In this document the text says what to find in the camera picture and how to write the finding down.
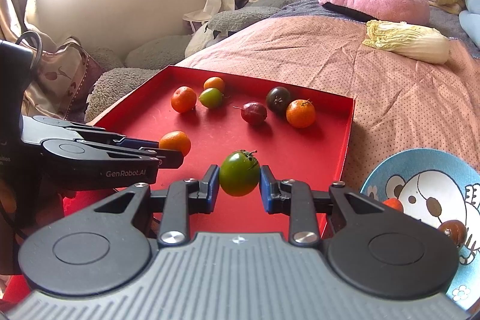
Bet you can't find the green tomato front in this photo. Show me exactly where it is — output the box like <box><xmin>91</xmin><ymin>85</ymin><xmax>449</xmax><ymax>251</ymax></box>
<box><xmin>219</xmin><ymin>149</ymin><xmax>260</xmax><ymax>196</ymax></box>

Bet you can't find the green tomato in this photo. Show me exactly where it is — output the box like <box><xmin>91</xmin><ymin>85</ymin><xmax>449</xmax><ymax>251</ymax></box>
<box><xmin>219</xmin><ymin>149</ymin><xmax>260</xmax><ymax>196</ymax></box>
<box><xmin>199</xmin><ymin>88</ymin><xmax>223</xmax><ymax>109</ymax></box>

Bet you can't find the orange tangerine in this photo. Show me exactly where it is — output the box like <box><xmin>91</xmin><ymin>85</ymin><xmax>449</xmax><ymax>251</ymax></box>
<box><xmin>286</xmin><ymin>99</ymin><xmax>317</xmax><ymax>128</ymax></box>
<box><xmin>171</xmin><ymin>86</ymin><xmax>197</xmax><ymax>114</ymax></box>

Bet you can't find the dark red plum fruit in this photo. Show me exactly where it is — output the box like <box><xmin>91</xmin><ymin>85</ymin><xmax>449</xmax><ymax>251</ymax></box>
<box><xmin>235</xmin><ymin>101</ymin><xmax>268</xmax><ymax>126</ymax></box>

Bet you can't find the small red fruit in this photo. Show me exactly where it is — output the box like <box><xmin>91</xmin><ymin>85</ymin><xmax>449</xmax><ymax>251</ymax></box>
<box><xmin>383</xmin><ymin>198</ymin><xmax>404</xmax><ymax>213</ymax></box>

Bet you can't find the large dark brown tomato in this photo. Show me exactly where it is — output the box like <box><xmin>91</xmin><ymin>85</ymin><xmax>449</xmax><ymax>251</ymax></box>
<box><xmin>438</xmin><ymin>220</ymin><xmax>467</xmax><ymax>248</ymax></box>

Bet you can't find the red shallow tray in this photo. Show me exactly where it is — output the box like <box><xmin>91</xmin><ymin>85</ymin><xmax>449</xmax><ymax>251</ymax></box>
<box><xmin>61</xmin><ymin>65</ymin><xmax>356</xmax><ymax>240</ymax></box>

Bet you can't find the green tomato back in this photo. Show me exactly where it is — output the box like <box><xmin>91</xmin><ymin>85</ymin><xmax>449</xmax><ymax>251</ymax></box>
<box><xmin>199</xmin><ymin>88</ymin><xmax>223</xmax><ymax>109</ymax></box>

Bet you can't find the small orange tomato back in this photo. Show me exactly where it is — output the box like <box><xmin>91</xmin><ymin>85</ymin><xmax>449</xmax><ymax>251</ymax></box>
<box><xmin>203</xmin><ymin>76</ymin><xmax>225</xmax><ymax>93</ymax></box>

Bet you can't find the dark purple tomato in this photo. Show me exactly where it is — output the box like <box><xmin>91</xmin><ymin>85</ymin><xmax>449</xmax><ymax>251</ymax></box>
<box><xmin>266</xmin><ymin>86</ymin><xmax>292</xmax><ymax>115</ymax></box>

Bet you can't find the blue cartoon plate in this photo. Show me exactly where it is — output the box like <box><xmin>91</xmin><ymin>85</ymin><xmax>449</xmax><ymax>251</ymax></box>
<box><xmin>360</xmin><ymin>149</ymin><xmax>479</xmax><ymax>310</ymax></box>

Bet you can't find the pink dotted bedspread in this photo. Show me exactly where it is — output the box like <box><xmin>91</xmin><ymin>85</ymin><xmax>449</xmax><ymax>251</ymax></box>
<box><xmin>182</xmin><ymin>16</ymin><xmax>479</xmax><ymax>188</ymax></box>

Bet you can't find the white tote bag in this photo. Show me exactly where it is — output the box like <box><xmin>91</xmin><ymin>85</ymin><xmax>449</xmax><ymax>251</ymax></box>
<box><xmin>182</xmin><ymin>0</ymin><xmax>235</xmax><ymax>32</ymax></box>

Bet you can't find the napa cabbage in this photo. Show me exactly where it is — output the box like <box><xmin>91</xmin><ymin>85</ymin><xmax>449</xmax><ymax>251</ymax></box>
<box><xmin>363</xmin><ymin>19</ymin><xmax>450</xmax><ymax>64</ymax></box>

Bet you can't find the light blue blanket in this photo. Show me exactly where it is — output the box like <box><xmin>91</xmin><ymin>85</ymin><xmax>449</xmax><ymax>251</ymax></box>
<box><xmin>459</xmin><ymin>0</ymin><xmax>480</xmax><ymax>47</ymax></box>

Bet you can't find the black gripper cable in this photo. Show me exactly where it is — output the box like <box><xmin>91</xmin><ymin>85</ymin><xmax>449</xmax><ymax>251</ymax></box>
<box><xmin>14</xmin><ymin>30</ymin><xmax>43</xmax><ymax>72</ymax></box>

